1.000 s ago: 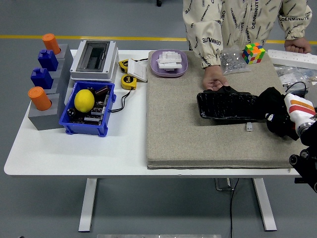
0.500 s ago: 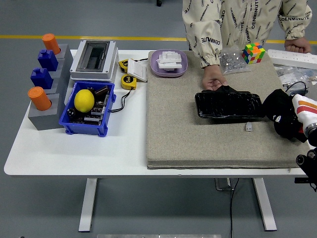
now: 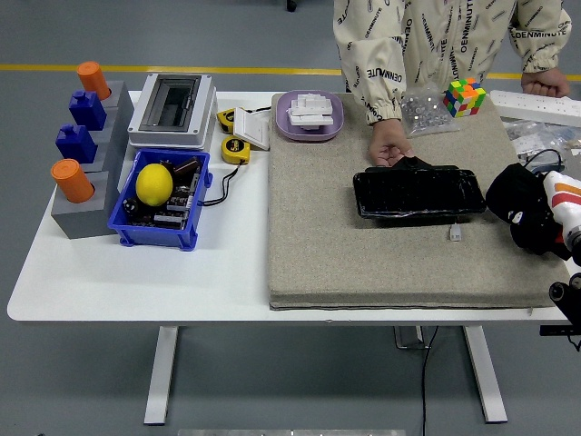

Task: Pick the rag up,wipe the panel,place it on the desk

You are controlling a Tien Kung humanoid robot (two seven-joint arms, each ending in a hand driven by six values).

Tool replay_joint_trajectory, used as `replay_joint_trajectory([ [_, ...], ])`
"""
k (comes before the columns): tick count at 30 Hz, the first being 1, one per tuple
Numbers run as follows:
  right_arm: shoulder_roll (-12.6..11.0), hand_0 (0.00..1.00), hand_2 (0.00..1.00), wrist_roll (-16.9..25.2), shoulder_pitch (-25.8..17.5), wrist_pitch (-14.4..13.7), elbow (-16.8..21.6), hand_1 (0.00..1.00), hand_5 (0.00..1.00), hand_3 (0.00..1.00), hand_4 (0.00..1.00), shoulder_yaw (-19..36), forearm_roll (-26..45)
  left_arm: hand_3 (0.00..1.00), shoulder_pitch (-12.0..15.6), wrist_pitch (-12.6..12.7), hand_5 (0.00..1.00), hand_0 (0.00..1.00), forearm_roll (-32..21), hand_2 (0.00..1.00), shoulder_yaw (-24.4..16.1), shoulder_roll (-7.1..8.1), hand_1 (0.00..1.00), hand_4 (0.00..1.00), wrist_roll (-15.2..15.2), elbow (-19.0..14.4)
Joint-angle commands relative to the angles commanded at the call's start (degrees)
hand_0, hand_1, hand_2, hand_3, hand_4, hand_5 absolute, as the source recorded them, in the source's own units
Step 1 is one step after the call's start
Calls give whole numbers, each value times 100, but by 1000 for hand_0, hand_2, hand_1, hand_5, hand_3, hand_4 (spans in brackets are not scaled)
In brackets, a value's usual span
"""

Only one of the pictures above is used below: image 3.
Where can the black table control box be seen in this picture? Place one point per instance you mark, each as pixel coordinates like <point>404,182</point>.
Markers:
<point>558,330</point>

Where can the black glossy panel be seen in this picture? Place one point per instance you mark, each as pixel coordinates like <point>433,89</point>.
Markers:
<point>417,195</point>

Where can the dark circuit board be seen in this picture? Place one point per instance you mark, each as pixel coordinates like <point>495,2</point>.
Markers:
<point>177,204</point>

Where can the grey-brown mat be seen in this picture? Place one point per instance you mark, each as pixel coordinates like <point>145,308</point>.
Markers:
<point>340,254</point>

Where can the yellow lemon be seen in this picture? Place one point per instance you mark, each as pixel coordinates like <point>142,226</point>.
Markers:
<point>154,185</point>

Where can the grey electrical enclosure box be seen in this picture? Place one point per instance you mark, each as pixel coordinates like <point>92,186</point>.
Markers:
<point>199,109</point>

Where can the person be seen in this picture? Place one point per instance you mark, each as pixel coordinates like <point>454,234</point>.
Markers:
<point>445,36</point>

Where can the white table leg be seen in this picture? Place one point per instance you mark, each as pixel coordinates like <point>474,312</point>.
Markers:
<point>160,377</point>
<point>486,377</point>

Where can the white power strip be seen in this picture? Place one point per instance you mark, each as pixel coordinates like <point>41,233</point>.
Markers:
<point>535,105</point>

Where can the clear bags of small parts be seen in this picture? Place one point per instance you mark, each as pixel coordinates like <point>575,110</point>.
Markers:
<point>531,136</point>

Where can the black rag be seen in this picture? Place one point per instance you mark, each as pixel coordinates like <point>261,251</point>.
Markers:
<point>513,186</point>

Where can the white wall switch plate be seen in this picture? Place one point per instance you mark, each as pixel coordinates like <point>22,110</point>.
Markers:
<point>252,129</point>

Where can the purple tray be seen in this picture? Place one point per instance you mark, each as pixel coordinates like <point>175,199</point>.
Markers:
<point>283,125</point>

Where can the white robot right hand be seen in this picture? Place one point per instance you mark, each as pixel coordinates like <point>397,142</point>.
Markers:
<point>565,200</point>

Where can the yellow tape measure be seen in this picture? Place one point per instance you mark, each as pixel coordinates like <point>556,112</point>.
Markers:
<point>235,150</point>
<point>225,119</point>

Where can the orange cylinder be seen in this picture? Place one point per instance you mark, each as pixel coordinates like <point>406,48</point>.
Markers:
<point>93,81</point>
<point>71,181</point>

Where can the blue plastic bin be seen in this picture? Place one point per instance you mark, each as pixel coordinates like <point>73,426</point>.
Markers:
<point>154,236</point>

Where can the black chair caster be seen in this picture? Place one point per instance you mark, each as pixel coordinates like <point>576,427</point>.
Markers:
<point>291,4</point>

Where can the brown cylindrical capacitor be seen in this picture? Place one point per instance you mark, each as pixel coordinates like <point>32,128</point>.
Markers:
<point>187,165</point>

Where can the clear bag of metal nuts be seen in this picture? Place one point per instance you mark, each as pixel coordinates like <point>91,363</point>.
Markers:
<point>426,115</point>

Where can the grey stepped block holder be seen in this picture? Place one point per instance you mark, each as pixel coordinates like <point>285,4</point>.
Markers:
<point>115,136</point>

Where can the metal bracket under table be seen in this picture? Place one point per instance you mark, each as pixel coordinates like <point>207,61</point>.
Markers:
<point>410,346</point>

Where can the person's right forearm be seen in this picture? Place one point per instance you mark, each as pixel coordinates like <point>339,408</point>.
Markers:
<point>374,79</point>

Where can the person's right hand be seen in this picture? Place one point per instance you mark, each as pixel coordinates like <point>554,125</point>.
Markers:
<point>386,141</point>

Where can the blue notched block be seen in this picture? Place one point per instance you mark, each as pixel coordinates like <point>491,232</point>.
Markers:
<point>76,144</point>
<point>87,111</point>

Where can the black round capacitor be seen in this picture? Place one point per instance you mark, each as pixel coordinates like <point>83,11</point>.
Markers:
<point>131,205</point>

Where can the stack of white switches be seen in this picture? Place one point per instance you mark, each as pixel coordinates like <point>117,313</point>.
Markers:
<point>311,111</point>

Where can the colourful puzzle cube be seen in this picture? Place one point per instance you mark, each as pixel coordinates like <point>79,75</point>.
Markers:
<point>464,97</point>

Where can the person's left hand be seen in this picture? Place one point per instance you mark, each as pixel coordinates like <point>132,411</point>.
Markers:
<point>544,84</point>

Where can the small white connector plug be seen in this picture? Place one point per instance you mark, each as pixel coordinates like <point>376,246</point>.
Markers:
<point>455,233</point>

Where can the person's left forearm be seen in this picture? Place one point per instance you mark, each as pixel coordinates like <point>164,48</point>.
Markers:
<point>540,36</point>

